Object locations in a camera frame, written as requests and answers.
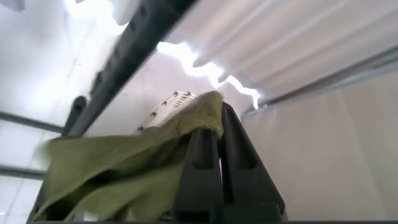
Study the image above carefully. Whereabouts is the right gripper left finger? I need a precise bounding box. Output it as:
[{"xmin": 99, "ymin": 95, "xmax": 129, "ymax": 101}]
[{"xmin": 172, "ymin": 129, "xmax": 224, "ymax": 222}]

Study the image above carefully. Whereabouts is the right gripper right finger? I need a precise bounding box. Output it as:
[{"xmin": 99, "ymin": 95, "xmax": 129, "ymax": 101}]
[{"xmin": 216, "ymin": 101, "xmax": 286, "ymax": 222}]

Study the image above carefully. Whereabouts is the green garment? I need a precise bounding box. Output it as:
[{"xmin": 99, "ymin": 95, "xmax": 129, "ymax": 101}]
[{"xmin": 30, "ymin": 90, "xmax": 225, "ymax": 222}]

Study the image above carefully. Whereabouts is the white laundry basket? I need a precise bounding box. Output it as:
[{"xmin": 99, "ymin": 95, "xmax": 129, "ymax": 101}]
[{"xmin": 133, "ymin": 90, "xmax": 200, "ymax": 135}]

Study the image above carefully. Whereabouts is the black clothes rack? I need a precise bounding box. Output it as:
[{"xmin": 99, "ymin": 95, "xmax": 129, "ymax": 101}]
[{"xmin": 0, "ymin": 0, "xmax": 200, "ymax": 222}]

